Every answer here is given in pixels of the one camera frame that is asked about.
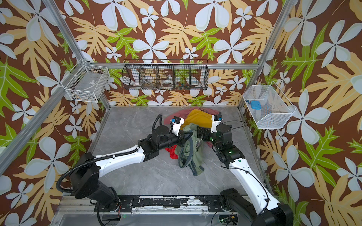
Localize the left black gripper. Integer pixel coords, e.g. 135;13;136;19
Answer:
157;130;194;153

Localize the olive green cloth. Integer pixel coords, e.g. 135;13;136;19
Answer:
174;123;204;176

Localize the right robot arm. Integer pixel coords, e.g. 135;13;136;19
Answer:
197;124;294;226

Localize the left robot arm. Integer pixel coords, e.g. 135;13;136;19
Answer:
56;114;191;212

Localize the red cloth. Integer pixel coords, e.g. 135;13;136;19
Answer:
165;145;179;160

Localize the yellow cloth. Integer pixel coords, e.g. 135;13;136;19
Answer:
181;109;214;130

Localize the dusty pink cloth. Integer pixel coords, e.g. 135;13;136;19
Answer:
163;107;219;124

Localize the white bowl in basket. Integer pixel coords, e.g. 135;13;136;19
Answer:
161;79;173;87

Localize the blue object in basket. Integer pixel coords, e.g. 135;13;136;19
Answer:
249;100;262;110

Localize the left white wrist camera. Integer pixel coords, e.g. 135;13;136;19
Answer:
171;116;185;136

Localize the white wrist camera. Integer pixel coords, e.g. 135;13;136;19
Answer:
171;116;185;136
211;112;222;133

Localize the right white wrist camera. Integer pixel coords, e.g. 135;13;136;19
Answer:
211;112;222;133

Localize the black wire basket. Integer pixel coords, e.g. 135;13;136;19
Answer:
121;59;209;90

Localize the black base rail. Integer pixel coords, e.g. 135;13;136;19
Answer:
95;195;232;213

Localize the white wire basket right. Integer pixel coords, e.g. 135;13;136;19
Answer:
243;85;297;130

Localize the white wire basket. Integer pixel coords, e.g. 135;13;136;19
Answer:
243;85;297;130
62;60;110;103

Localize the white wire basket left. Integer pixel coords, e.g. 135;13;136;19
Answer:
62;60;110;103

